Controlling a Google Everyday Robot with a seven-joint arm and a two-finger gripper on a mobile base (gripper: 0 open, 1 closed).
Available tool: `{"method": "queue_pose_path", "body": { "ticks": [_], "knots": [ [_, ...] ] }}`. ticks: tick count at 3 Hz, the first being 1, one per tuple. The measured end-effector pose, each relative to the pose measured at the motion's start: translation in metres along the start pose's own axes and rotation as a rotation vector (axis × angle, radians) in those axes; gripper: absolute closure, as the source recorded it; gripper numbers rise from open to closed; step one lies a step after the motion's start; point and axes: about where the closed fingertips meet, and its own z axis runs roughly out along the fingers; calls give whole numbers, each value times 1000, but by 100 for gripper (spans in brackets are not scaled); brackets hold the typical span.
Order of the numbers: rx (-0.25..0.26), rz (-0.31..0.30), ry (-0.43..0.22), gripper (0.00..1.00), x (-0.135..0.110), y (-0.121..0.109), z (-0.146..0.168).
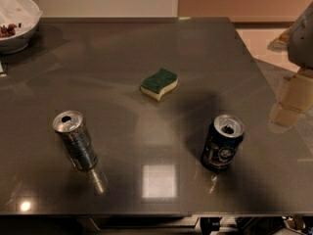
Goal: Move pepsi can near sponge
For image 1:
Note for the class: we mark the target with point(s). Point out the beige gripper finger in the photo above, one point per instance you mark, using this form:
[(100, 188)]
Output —
[(294, 98)]

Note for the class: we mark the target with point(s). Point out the green and yellow sponge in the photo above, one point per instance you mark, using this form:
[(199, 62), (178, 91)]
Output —
[(159, 84)]

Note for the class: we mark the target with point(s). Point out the dark blue pepsi can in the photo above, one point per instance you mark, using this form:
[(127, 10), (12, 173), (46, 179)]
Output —
[(225, 135)]

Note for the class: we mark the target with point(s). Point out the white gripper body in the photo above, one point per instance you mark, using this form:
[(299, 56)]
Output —
[(301, 43)]

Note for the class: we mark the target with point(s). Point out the silver aluminium can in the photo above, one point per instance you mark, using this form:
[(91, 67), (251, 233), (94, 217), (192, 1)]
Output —
[(72, 129)]

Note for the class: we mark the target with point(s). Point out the white bowl with snacks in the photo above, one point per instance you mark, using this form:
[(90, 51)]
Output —
[(18, 21)]

